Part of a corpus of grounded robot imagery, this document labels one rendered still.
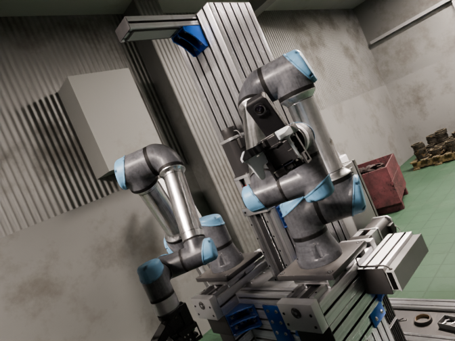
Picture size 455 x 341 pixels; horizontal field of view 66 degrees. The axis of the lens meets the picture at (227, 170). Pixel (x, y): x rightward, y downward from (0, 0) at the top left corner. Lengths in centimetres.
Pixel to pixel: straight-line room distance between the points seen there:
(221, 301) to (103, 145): 200
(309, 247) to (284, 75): 53
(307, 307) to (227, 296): 49
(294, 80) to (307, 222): 43
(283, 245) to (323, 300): 34
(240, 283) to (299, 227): 49
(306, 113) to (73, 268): 252
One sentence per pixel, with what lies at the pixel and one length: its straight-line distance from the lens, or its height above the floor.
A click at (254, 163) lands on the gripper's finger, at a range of 62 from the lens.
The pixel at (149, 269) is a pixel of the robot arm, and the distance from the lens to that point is 106.
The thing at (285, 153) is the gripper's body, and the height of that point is 142.
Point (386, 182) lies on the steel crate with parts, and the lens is 483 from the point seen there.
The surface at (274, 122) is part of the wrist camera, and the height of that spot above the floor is 149.
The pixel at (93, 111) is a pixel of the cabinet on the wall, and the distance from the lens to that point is 320.
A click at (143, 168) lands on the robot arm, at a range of 128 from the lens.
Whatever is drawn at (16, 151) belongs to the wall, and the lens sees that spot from 328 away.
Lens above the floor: 145
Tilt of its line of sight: 1 degrees down
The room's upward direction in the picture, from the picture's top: 24 degrees counter-clockwise
